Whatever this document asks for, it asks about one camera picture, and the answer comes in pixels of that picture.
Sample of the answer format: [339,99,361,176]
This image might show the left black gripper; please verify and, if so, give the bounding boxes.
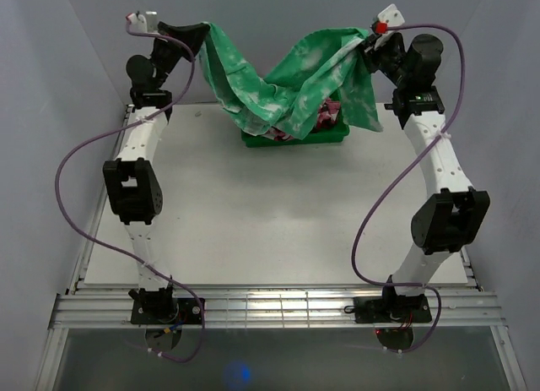
[149,23,209,90]

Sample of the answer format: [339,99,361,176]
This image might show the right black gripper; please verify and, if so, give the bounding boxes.
[355,31,410,89]

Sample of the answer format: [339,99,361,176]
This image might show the green white tie-dye trousers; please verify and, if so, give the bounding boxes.
[198,24,383,139]

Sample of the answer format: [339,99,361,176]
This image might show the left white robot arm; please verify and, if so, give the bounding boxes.
[103,22,210,323]

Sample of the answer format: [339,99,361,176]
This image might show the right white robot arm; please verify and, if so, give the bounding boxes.
[351,32,490,323]

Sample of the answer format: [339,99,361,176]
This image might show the pink camouflage trousers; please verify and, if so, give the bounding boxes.
[263,98,341,142]

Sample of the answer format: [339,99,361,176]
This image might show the green plastic bin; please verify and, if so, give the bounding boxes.
[240,92,349,148]

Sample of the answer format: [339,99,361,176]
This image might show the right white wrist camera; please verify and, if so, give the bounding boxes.
[371,3,405,46]

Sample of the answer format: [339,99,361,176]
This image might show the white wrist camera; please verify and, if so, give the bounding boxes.
[371,3,405,46]
[126,11,158,34]

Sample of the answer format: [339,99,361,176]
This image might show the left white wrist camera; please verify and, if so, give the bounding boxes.
[126,11,158,34]

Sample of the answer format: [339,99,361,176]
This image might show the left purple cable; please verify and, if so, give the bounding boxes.
[55,21,207,363]

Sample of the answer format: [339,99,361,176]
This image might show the purple cable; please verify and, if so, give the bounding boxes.
[55,21,207,363]
[349,22,466,354]

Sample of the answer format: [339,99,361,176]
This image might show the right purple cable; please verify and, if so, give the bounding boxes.
[349,22,466,354]

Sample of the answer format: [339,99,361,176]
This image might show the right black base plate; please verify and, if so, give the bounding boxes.
[343,286,432,323]

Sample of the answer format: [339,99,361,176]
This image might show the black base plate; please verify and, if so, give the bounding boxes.
[343,286,432,323]
[128,287,205,325]

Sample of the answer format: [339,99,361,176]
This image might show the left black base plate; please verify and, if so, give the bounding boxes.
[128,287,205,325]

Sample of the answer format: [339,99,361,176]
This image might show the aluminium frame rail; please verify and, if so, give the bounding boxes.
[48,287,506,329]

